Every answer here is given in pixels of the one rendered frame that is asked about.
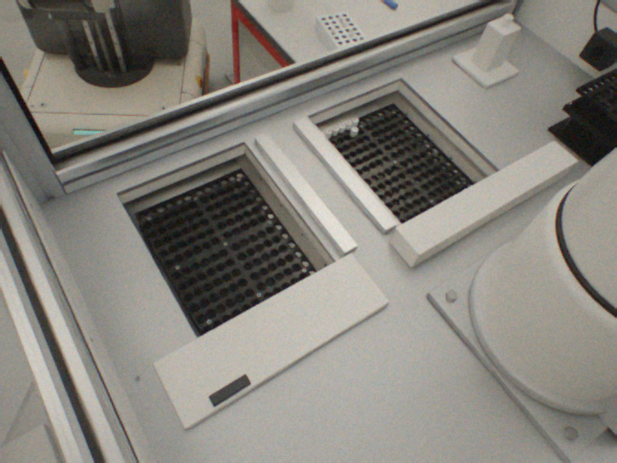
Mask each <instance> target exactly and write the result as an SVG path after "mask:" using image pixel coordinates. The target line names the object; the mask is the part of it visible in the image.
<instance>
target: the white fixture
mask: <svg viewBox="0 0 617 463"><path fill-rule="evenodd" d="M512 19H513V16H512V15H510V14H506V15H505V16H504V17H501V18H498V19H495V20H493V21H492V22H489V23H488V24H487V26H486V28H485V30H484V32H483V35H482V37H481V39H480V41H479V43H478V44H477V47H476V48H474V49H472V50H469V51H464V52H462V53H459V54H457V55H455V56H453V58H452V61H454V62H455V63H456V64H457V65H458V66H460V67H461V68H462V69H463V71H464V72H465V73H467V74H468V75H470V76H471V77H472V78H474V79H475V80H476V81H477V82H478V83H479V84H480V85H482V86H483V87H484V88H488V87H491V86H493V85H495V84H498V83H501V82H503V81H505V80H507V79H509V78H512V77H513V76H515V75H517V73H518V70H517V69H516V68H515V67H513V66H512V65H511V64H510V63H508V62H507V61H506V60H505V59H506V57H507V55H508V53H509V51H510V49H511V46H512V44H513V42H514V41H515V39H516V37H518V35H519V33H520V32H521V28H520V27H519V26H517V25H516V23H514V22H512Z"/></svg>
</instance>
